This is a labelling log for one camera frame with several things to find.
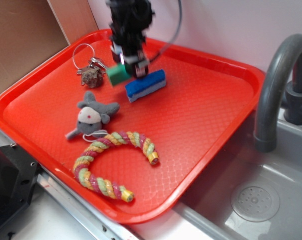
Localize brown cardboard box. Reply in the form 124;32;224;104
0;0;98;94

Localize grey toy faucet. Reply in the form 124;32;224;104
253;33;302;153

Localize red plastic tray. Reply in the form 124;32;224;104
0;30;264;224

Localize grey plush mouse toy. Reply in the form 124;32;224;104
66;91;120;142

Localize grey toy sink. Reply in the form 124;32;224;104
174;115;302;240

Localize grey cable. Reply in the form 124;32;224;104
148;0;183;62

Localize green rectangular block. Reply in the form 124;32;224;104
106;63;132;86

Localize blue sponge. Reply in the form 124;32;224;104
125;69;166;102

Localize bunch of silver keys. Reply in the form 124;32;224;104
72;43;109;75

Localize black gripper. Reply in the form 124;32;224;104
106;0;154;78

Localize brown rock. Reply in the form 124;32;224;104
81;67;105;88

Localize multicoloured rope toy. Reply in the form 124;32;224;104
73;130;160;203

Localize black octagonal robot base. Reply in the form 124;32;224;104
0;145;40;230

